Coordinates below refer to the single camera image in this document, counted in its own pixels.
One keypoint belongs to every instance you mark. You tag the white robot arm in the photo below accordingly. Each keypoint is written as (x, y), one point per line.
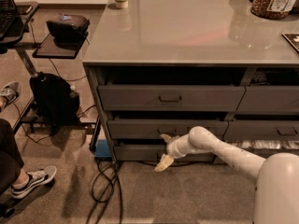
(276, 178)

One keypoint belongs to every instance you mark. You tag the grey drawer cabinet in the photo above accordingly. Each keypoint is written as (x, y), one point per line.
(189, 42)

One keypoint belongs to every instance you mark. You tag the grey sneaker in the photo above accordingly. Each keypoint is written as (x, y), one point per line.
(9, 94)
(34, 179)

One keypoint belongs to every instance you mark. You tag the grey sneaker lower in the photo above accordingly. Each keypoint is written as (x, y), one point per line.
(34, 179)

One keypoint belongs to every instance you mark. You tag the jar of nuts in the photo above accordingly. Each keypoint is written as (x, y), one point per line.
(272, 9)

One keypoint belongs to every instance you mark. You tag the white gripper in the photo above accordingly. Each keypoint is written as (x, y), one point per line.
(173, 147)

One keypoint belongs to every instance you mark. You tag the black device on shelf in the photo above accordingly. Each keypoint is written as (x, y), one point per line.
(67, 28)

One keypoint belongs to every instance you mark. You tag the person leg dark trousers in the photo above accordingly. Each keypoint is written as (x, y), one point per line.
(12, 173)

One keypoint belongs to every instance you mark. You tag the grey sneaker upper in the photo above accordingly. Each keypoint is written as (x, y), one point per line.
(9, 94)

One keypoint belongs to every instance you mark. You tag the dark booklet on counter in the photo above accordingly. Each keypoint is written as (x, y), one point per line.
(293, 40)

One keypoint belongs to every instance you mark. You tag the blue power box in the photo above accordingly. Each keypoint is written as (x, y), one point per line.
(102, 149)

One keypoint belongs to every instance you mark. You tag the black laptop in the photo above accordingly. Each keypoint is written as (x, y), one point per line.
(8, 13)

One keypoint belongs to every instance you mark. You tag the black desk stand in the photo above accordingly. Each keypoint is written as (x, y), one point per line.
(12, 39)

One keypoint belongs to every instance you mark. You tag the grey drawer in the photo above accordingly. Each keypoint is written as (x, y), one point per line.
(153, 152)
(270, 99)
(267, 148)
(152, 127)
(262, 130)
(170, 97)

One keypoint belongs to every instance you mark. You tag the black backpack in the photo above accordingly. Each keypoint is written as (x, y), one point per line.
(56, 102)

